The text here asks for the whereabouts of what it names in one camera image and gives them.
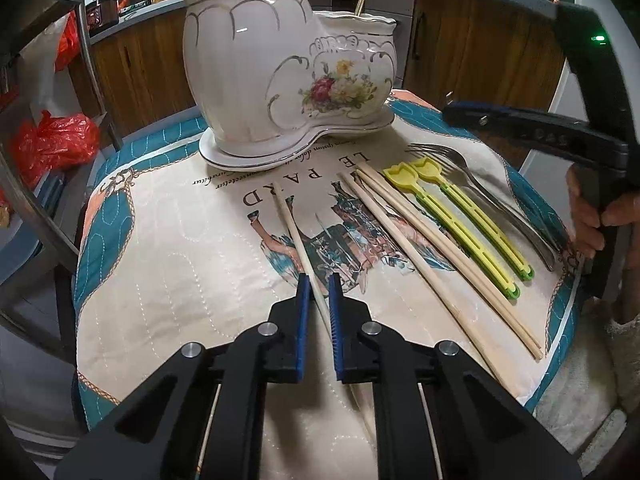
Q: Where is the metal shelf rack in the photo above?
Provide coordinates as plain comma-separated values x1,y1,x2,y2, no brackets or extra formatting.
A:
0,0,126,366

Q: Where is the white curved frame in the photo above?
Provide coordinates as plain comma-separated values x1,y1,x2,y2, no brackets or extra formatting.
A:
517,57,573,173

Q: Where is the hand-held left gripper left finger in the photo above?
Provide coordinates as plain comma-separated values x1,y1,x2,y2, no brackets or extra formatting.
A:
54,272,313,480

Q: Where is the wooden cabinet with black handle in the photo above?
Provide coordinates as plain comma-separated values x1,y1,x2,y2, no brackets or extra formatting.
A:
415,0,568,131

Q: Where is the white floral ceramic utensil holder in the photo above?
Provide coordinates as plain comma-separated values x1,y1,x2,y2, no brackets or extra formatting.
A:
179,0,398,171

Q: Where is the yellow green plastic utensil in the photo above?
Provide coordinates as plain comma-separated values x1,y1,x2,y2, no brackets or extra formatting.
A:
382,162,521,301
412,157,535,281

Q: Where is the wooden cabinet with countertop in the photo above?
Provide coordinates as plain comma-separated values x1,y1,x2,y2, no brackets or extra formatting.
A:
70,0,201,128

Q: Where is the pair of wooden chopsticks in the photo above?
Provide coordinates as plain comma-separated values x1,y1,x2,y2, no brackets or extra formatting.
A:
360,161,545,357

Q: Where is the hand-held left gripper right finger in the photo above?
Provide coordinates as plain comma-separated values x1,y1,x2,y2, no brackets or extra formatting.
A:
327,272,583,480

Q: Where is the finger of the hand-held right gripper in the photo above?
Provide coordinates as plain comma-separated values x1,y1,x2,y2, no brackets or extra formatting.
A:
442,100,629,172

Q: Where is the small red plastic bag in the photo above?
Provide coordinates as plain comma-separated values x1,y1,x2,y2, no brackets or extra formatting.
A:
54,10,82,72

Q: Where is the person's right hand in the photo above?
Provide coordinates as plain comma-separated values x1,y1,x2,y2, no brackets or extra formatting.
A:
566,164,640,262

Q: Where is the printed quilted mat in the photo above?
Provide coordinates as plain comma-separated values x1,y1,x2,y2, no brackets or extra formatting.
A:
72,87,583,480

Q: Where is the white fluffy cloth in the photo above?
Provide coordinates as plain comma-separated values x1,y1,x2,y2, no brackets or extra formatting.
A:
534,327,632,457

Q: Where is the dark rice cooker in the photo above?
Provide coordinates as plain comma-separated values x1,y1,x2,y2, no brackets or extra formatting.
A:
84,0,122,32

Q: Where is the large red plastic bag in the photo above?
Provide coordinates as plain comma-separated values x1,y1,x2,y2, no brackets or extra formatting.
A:
11,110,102,188

